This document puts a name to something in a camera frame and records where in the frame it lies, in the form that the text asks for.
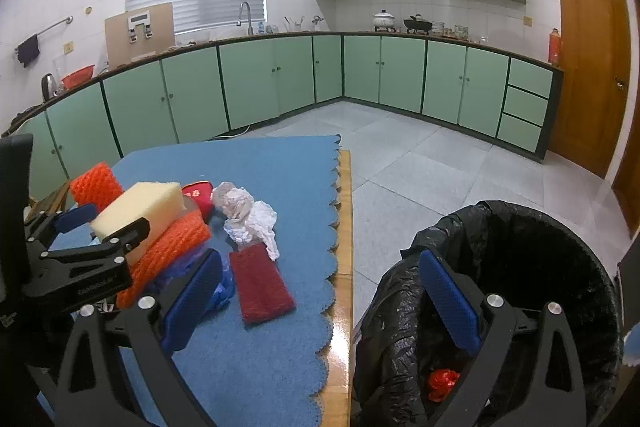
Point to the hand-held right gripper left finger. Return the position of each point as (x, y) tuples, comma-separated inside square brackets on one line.
[(192, 294)]

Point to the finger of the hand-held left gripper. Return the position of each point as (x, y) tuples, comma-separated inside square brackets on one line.
[(75, 216), (127, 232)]

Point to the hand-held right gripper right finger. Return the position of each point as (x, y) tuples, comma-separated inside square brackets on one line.
[(450, 297)]

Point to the yellow sponge block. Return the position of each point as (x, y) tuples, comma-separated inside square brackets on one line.
[(145, 207)]

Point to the blue plastic bag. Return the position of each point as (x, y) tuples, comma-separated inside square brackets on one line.
[(225, 292)]

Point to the white tissue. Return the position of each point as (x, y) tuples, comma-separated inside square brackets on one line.
[(257, 222)]

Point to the black lined trash bin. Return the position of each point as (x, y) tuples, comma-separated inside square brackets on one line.
[(550, 257)]

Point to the dark red cloth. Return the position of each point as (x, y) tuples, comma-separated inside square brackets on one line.
[(260, 282)]

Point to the red packet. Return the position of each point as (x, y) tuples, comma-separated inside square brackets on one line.
[(197, 197)]

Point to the red plastic scrap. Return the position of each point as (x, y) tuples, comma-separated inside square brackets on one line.
[(442, 384)]

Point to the crumpled grey-white tissue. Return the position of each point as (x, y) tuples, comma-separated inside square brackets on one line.
[(232, 202)]

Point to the blue scalloped mat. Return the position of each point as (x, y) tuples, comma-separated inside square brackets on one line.
[(280, 357), (634, 347)]

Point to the steel kettle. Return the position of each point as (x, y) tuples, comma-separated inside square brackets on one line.
[(48, 87)]

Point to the red basin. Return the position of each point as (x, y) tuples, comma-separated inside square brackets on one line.
[(77, 77)]

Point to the dark towel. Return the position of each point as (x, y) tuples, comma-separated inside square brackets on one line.
[(27, 49)]

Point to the black glossy cabinet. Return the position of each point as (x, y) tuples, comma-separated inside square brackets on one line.
[(631, 272)]

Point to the green base cabinet run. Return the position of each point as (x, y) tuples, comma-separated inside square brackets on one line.
[(250, 77)]

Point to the cardboard box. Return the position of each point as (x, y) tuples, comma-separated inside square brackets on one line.
[(160, 32)]

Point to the metal faucet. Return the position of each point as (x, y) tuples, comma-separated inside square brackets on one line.
[(245, 7)]

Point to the red thermos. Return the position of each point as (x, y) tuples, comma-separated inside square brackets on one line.
[(554, 49)]

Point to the black wok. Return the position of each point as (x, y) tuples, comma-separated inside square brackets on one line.
[(417, 24)]

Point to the white cooking pot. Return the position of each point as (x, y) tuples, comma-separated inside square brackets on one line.
[(384, 18)]

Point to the metal towel rail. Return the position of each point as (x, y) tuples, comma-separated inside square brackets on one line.
[(55, 25)]

